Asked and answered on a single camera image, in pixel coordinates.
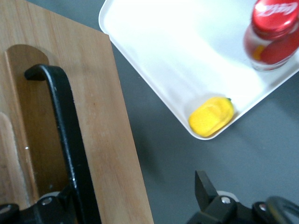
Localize yellow toy fruit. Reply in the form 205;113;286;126
188;96;235;138

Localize red cola bottle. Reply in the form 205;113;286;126
242;0;299;72

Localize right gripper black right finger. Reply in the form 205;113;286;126
186;170;253;224

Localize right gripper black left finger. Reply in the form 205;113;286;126
0;183;78;224

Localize beige plastic tray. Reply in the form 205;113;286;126
98;0;299;141

